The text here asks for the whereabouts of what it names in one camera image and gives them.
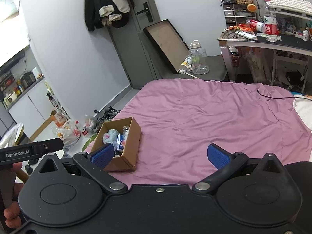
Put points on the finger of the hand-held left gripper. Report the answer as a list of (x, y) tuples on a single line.
[(50, 145)]

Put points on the person's left hand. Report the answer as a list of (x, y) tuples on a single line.
[(13, 212)]

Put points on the clear red label water bottle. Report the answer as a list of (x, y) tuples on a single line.
[(271, 20)]

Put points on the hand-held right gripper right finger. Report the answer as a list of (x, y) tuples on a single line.
[(218, 156)]

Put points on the black and cream jackets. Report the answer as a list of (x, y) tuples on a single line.
[(104, 2)]

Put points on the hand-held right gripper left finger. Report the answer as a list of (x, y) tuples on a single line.
[(102, 154)]

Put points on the clear plastic water jug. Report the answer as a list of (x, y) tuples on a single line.
[(199, 61)]

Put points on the white keyboard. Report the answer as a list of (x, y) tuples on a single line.
[(287, 2)]

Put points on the beige tote bag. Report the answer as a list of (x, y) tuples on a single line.
[(257, 67)]

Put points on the black framed brown board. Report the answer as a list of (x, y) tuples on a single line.
[(165, 43)]

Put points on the blue tissue pack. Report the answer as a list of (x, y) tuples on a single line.
[(121, 143)]

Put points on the black kitchen appliance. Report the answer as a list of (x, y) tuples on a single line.
[(28, 78)]

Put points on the white plastic shopping bag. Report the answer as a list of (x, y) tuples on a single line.
[(69, 132)]

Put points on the white bedding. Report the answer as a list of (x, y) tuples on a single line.
[(304, 112)]

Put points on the pale pink desk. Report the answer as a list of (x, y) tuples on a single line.
[(228, 58)]

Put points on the white charger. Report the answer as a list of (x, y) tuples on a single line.
[(182, 71)]

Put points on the light blue plush toy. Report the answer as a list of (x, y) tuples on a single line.
[(109, 136)]

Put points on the clear plastic trash bag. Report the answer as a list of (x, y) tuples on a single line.
[(92, 124)]

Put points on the white kitchen cabinet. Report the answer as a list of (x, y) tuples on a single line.
[(31, 104)]

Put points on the pink bed sheet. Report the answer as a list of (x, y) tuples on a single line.
[(195, 117)]

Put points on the brown cardboard box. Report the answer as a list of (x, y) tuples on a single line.
[(132, 139)]

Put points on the small yellow label bottle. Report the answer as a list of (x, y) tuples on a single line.
[(185, 63)]

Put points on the red label cola bottle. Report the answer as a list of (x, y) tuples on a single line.
[(256, 24)]

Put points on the grey door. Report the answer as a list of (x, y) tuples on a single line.
[(136, 53)]

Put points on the white remote control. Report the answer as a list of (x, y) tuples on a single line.
[(246, 35)]

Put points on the grey drawer organizer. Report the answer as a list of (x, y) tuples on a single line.
[(230, 14)]

